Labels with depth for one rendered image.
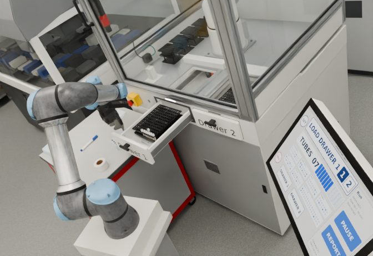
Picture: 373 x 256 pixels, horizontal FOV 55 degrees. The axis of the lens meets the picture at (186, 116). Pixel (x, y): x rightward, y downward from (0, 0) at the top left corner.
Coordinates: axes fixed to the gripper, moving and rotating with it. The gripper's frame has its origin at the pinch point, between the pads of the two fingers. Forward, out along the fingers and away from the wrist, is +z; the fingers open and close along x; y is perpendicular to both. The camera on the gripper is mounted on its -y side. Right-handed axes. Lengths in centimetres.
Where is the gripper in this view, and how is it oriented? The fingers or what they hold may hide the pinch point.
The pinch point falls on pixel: (122, 126)
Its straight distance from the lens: 208.8
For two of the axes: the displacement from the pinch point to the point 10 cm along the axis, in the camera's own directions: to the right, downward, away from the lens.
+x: 5.9, 3.3, -7.4
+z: 3.0, 7.6, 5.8
